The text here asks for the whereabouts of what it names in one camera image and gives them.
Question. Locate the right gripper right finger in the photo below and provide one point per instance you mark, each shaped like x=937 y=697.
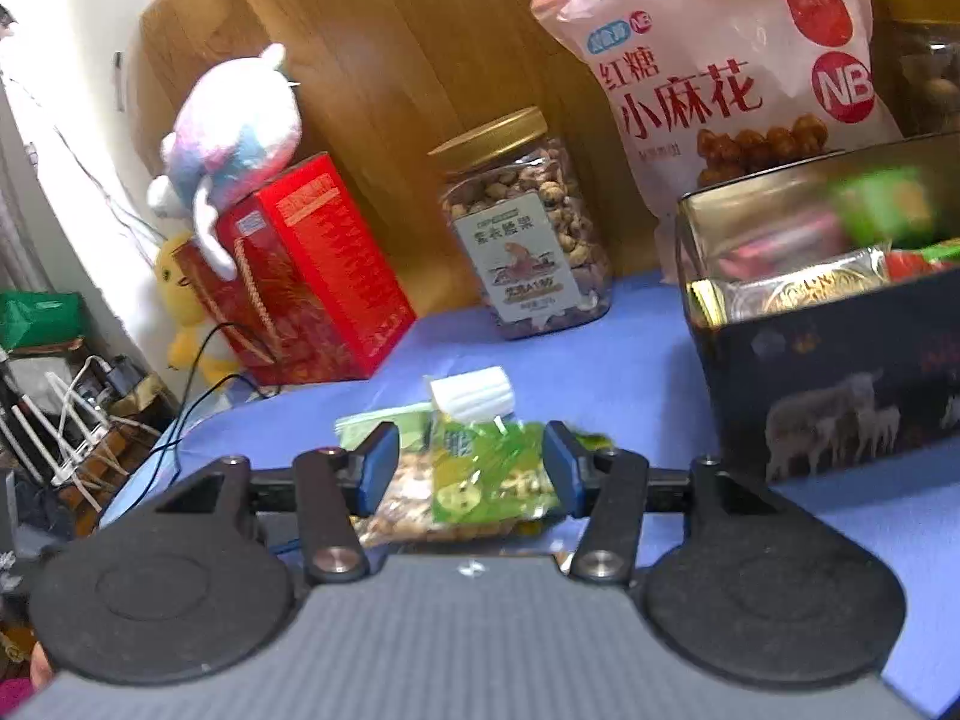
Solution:
x=607 y=488

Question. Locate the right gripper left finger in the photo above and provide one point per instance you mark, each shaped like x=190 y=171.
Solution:
x=333 y=486

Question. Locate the light green snack packet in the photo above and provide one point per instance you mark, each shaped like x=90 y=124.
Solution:
x=476 y=396

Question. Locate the green clear nut packet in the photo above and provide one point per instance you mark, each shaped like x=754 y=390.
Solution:
x=464 y=481

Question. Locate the clear mooncake packet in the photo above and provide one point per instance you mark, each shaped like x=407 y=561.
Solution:
x=724 y=302

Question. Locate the red orange snack packet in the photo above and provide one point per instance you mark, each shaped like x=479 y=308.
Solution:
x=906 y=265

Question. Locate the blue tablecloth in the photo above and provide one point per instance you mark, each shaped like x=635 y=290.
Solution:
x=634 y=376

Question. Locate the red gift box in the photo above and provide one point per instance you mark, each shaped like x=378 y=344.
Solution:
x=315 y=300

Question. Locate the yellow plush toy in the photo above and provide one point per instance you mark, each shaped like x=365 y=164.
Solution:
x=192 y=322

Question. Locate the nut jar gold lid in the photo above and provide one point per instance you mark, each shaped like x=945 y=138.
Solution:
x=512 y=198

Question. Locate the dark sheep-print tin box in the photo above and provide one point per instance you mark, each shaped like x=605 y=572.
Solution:
x=838 y=384

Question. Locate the green bag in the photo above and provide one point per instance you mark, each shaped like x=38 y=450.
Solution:
x=30 y=320

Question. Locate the pastel plush toy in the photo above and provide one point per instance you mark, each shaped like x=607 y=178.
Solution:
x=238 y=128

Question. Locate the pink snack bag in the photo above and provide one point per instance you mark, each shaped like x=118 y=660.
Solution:
x=706 y=91

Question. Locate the white wire rack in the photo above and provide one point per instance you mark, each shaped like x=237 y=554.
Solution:
x=59 y=428

